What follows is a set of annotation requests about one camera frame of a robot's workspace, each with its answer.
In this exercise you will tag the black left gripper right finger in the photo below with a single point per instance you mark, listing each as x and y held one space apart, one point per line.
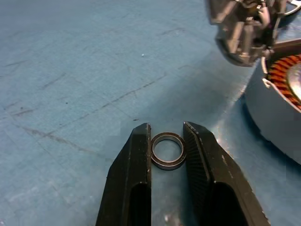
218 179

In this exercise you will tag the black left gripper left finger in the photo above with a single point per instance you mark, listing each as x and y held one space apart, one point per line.
131 179

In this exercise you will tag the grey motor housing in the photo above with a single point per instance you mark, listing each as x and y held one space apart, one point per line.
265 113

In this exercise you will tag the silver spoked rotor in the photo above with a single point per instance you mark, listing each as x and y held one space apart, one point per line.
237 47

